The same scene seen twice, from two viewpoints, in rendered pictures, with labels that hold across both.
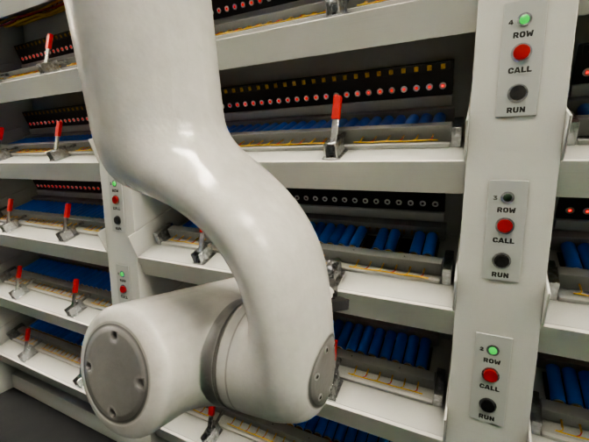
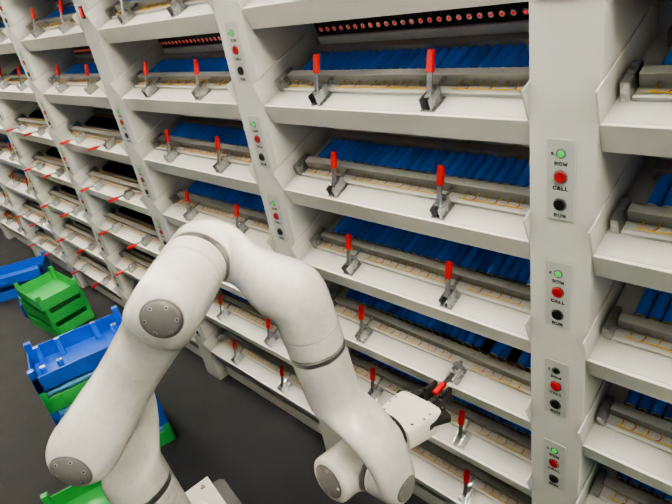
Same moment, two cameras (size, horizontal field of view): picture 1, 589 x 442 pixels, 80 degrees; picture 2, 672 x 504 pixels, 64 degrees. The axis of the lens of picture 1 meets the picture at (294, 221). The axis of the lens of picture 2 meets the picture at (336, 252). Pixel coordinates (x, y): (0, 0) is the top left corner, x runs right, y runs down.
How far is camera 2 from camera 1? 0.75 m
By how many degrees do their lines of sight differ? 28
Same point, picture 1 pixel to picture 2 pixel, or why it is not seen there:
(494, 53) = (542, 286)
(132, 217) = not seen: hidden behind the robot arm
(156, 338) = (341, 476)
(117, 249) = not seen: hidden behind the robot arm
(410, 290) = (508, 398)
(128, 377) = (333, 485)
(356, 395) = (479, 448)
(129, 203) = not seen: hidden behind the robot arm
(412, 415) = (515, 469)
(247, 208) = (367, 445)
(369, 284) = (481, 386)
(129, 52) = (320, 394)
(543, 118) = (574, 333)
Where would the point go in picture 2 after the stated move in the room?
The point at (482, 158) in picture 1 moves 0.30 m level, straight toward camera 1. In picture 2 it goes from (540, 343) to (437, 457)
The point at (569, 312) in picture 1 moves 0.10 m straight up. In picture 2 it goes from (606, 438) to (610, 395)
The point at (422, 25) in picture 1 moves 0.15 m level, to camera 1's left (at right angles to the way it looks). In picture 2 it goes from (498, 247) to (410, 247)
